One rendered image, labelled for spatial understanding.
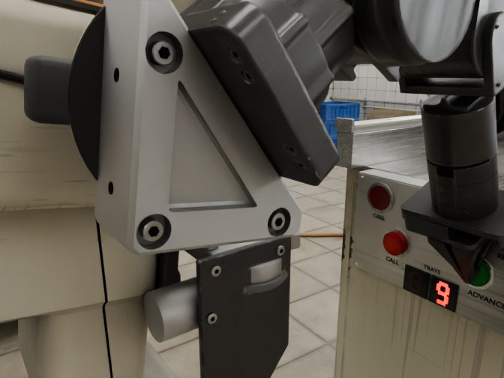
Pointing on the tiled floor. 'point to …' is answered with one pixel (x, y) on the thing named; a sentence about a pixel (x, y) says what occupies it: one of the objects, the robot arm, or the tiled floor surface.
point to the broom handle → (322, 234)
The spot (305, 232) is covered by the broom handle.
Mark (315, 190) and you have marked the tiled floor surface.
